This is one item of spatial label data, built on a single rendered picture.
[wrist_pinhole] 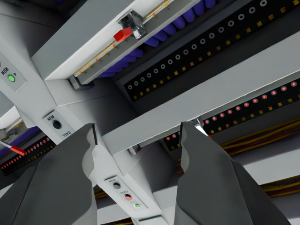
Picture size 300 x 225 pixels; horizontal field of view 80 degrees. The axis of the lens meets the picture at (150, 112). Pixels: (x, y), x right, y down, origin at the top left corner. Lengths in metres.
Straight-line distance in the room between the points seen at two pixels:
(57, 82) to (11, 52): 0.08
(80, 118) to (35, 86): 0.09
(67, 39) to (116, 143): 0.20
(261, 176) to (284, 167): 0.04
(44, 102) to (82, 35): 0.15
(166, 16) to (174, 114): 0.15
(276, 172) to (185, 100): 0.22
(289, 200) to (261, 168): 0.25
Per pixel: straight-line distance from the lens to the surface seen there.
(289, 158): 0.41
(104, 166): 0.42
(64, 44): 0.33
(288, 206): 0.63
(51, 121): 0.40
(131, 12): 0.28
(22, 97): 0.41
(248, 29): 0.43
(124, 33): 0.22
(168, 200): 0.47
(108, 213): 0.58
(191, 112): 0.30
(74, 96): 0.38
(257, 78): 0.30
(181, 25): 0.38
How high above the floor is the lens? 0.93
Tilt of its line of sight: 19 degrees up
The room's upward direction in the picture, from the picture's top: 144 degrees clockwise
